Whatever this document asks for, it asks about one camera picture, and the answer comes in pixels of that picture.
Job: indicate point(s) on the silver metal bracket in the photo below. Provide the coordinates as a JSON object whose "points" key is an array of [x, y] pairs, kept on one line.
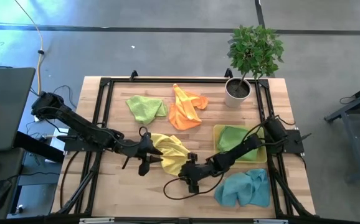
{"points": [[270, 221], [96, 221]]}

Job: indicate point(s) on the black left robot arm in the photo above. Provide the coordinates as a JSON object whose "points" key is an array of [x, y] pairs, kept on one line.
{"points": [[80, 124]]}

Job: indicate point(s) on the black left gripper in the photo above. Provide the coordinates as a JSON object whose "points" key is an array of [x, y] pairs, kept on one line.
{"points": [[133, 149]]}

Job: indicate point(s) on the black desk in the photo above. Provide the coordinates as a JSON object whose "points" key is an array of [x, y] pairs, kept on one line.
{"points": [[8, 165]]}

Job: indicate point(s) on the green microfiber towel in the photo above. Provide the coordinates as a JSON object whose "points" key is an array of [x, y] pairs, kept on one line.
{"points": [[144, 109], [230, 138]]}

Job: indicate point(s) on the black aluminium table frame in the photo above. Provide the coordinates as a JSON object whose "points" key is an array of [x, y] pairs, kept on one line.
{"points": [[183, 80]]}

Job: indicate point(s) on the blue microfiber towel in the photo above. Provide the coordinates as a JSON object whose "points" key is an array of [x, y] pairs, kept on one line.
{"points": [[242, 188]]}

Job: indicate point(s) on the potted plant in white pot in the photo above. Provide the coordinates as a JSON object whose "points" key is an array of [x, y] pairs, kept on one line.
{"points": [[237, 98]]}

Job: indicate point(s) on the yellow microfiber towel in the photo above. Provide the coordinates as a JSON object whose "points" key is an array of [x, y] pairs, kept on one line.
{"points": [[170, 152]]}

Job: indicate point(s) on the orange microfiber towel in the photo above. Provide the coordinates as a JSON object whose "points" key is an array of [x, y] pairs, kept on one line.
{"points": [[183, 115]]}

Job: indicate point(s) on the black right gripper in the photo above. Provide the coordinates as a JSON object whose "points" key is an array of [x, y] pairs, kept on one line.
{"points": [[203, 171]]}

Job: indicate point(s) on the grey laptop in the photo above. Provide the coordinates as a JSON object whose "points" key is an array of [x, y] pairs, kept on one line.
{"points": [[8, 102]]}

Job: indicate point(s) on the translucent yellow plastic bin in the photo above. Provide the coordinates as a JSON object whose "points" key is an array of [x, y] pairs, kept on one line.
{"points": [[262, 155]]}

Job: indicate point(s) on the black table clamp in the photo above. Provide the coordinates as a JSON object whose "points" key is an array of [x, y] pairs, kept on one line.
{"points": [[134, 75], [229, 74]]}

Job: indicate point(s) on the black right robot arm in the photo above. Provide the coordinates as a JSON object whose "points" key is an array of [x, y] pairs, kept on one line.
{"points": [[245, 146]]}

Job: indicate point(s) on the dark metal cart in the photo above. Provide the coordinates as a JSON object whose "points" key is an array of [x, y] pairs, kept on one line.
{"points": [[354, 105]]}

